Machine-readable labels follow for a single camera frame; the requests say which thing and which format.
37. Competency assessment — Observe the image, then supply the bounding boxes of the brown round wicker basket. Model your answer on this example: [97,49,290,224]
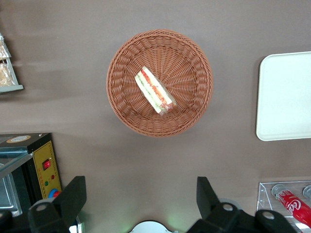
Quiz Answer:
[106,29,214,138]

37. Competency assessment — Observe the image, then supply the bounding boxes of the clear acrylic bottle rack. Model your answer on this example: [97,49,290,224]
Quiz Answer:
[256,180,311,233]

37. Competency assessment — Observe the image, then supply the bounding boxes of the cream plastic tray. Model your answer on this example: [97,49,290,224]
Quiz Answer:
[255,50,311,142]

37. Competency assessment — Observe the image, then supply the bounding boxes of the clear bag of crackers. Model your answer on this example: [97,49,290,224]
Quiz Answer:
[0,40,12,61]
[0,62,16,87]

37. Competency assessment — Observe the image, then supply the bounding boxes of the black food warmer, yellow panel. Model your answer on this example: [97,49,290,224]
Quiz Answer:
[0,132,63,219]

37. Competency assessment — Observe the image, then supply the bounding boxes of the steel food pan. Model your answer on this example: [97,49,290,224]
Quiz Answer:
[0,169,20,216]

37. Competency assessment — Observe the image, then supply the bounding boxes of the gray snack display tray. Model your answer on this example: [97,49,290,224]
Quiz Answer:
[0,31,24,94]

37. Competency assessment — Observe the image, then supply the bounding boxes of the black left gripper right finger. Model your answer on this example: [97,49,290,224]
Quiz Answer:
[187,176,255,233]

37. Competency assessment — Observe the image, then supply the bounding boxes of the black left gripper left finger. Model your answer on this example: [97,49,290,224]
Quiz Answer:
[28,176,87,233]

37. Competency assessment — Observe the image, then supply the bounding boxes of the triangle sandwich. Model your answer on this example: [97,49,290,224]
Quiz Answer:
[134,67,178,116]

